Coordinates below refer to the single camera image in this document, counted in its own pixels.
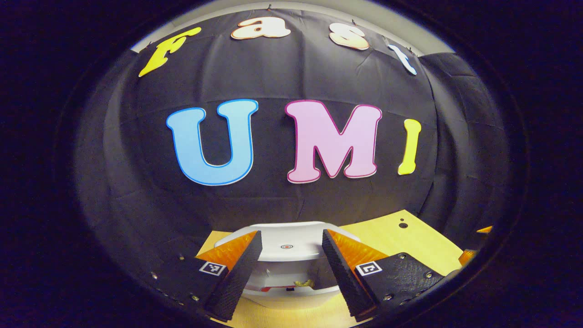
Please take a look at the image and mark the wooden desktop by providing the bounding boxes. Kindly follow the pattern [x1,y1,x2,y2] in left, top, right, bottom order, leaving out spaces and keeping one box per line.
[196,210,464,328]

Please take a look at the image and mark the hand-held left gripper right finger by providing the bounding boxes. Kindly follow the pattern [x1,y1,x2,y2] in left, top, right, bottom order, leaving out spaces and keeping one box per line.
[322,229,445,318]

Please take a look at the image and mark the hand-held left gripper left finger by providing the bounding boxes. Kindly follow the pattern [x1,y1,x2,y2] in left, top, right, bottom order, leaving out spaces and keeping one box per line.
[146,230,263,323]

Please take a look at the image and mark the white desktop garbage bin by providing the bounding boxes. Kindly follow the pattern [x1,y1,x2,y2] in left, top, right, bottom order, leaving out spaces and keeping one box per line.
[214,221,360,301]

